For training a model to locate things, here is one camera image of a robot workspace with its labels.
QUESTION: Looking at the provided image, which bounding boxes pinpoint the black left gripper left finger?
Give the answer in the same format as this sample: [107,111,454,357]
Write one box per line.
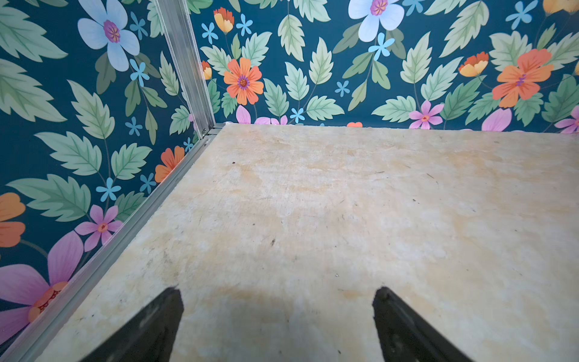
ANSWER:
[83,287,184,362]

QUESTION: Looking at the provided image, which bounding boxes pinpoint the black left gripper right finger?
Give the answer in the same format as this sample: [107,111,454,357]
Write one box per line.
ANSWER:
[372,287,470,362]

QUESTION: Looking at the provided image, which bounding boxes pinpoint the aluminium frame post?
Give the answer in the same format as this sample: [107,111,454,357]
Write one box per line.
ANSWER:
[155,0,215,139]

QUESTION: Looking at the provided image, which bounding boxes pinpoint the aluminium frame bottom rail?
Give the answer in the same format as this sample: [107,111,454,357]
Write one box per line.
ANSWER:
[1,124,223,361]

